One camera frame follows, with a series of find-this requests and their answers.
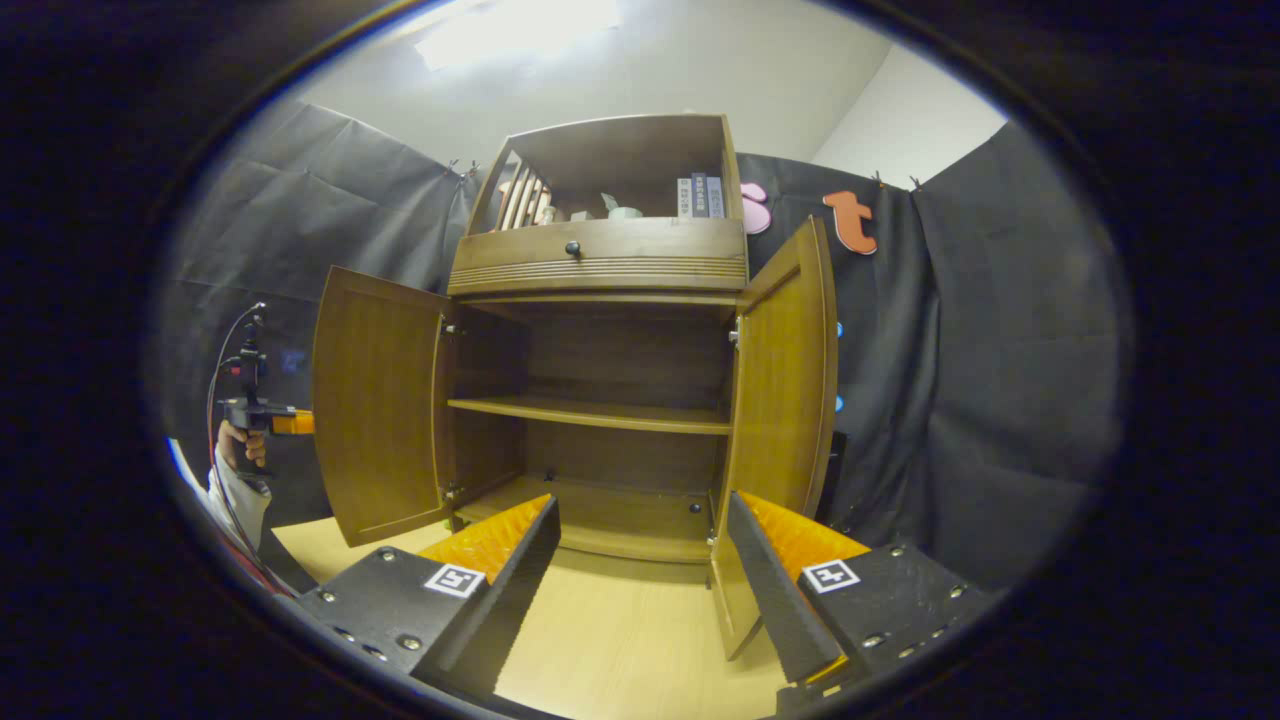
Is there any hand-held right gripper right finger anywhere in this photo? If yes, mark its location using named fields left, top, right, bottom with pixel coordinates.
left=727, top=490, right=1001, bottom=691

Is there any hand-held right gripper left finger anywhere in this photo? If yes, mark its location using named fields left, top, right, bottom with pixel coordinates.
left=298, top=493, right=562, bottom=698

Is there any wooden shoe cabinet door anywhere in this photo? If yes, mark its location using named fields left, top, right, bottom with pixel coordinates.
left=708, top=215, right=841, bottom=663
left=312, top=265, right=456, bottom=548

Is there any wooden double-door shoe cabinet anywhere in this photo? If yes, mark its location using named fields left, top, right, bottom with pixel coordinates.
left=312, top=113, right=841, bottom=663

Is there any wooden cabinet drawer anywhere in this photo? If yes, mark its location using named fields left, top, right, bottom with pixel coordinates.
left=447, top=217, right=749, bottom=297

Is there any wooden inner shelf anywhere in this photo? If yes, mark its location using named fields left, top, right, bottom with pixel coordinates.
left=447, top=394, right=733, bottom=436

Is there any black backdrop cloth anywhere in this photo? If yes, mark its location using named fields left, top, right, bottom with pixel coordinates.
left=160, top=95, right=1136, bottom=591

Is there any thin gripper cable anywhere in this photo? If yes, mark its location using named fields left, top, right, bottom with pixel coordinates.
left=205, top=300, right=301, bottom=599

